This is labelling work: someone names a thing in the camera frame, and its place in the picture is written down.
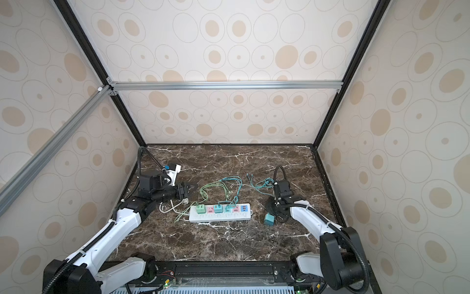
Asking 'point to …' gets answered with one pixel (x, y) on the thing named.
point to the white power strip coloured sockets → (231, 212)
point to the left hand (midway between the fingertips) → (198, 185)
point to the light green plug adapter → (201, 209)
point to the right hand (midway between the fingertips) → (274, 207)
